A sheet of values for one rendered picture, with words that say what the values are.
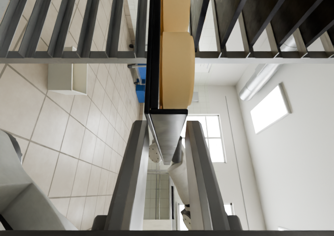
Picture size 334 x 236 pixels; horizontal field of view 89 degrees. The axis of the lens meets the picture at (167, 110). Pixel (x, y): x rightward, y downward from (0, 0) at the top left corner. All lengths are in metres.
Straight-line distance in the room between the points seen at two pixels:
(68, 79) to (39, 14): 0.56
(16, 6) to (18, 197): 0.71
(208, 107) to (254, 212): 2.82
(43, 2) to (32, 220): 0.73
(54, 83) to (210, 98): 4.62
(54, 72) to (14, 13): 0.55
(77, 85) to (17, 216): 1.22
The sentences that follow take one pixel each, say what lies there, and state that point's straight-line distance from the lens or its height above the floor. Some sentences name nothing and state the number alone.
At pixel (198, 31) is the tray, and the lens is 0.52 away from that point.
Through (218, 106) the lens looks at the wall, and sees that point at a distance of 5.35.
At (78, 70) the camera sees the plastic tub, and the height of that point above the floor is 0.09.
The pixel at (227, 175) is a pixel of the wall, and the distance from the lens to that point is 4.82.
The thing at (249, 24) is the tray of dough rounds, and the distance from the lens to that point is 0.66.
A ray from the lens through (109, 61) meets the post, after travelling 0.62.
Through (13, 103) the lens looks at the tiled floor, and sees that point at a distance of 1.17.
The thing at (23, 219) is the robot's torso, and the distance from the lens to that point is 0.37.
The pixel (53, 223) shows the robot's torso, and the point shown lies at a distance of 0.35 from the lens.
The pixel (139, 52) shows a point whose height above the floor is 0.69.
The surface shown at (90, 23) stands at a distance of 0.73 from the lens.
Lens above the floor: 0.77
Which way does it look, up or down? level
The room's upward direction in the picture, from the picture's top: 90 degrees clockwise
